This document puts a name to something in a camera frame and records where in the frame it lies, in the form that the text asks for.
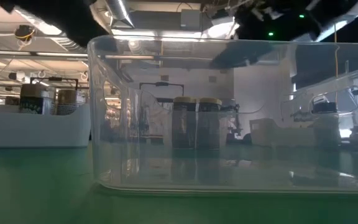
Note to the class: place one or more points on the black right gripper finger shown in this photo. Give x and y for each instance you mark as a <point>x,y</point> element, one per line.
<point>241,56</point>

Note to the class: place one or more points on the gray metal junction box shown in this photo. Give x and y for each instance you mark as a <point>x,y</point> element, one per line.
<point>190,18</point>

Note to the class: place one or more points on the round silver ventilation duct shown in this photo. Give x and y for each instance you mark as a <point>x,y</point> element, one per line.
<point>120,11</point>

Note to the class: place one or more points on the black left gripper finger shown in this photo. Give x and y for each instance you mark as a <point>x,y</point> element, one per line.
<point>104,44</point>
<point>73,32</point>

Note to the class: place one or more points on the black station frame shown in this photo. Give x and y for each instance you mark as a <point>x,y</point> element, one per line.
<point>162,83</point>

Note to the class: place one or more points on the rectangular silver air duct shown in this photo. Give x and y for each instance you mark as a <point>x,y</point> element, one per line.
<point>337,29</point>

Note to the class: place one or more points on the fluorescent light panel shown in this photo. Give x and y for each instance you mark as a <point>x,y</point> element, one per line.
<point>141,33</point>

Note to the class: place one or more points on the green table mat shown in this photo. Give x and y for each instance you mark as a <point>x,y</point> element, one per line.
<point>42,186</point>

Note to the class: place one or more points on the clear plastic bin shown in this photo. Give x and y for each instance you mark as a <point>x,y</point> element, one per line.
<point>226,133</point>
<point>166,174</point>

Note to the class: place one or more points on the long gray metal pipe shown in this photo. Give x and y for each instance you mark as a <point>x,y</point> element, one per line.
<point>129,57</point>

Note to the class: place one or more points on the large cork-lid spice jar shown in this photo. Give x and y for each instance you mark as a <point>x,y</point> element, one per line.
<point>68,101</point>
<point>36,99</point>

